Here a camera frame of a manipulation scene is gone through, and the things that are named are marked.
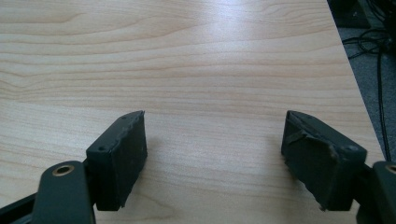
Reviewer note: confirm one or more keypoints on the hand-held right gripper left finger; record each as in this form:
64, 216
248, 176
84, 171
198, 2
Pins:
118, 161

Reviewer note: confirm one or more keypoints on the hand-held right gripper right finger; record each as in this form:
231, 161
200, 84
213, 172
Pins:
317, 158

